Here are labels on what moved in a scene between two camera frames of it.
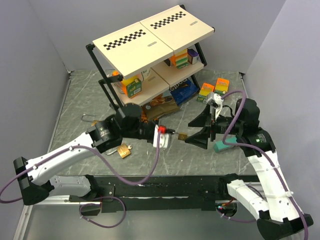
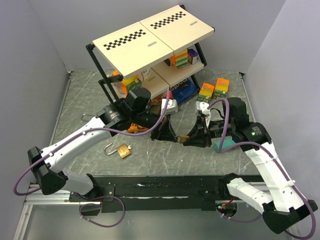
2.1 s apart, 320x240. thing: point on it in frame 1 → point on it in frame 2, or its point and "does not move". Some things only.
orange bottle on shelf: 115,73 does not move
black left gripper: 170,130 → 165,131
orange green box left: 204,92 does not move
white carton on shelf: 146,74 does not move
